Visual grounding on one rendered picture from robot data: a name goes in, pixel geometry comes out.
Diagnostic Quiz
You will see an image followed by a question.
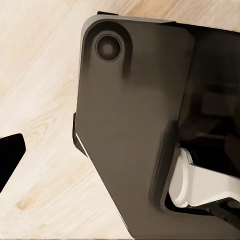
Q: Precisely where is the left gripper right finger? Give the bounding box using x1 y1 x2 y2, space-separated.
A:
224 133 240 173

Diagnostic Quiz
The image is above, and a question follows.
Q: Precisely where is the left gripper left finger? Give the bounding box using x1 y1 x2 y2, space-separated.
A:
0 133 26 193

